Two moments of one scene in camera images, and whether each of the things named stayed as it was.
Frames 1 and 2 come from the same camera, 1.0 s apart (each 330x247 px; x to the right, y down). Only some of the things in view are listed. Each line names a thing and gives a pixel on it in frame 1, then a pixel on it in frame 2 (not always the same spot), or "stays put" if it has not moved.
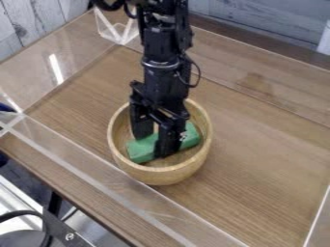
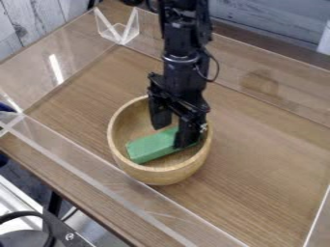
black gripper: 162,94 to 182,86
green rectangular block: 141,150 stays put
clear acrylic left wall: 44,65 stays put
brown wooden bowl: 171,169 stays put
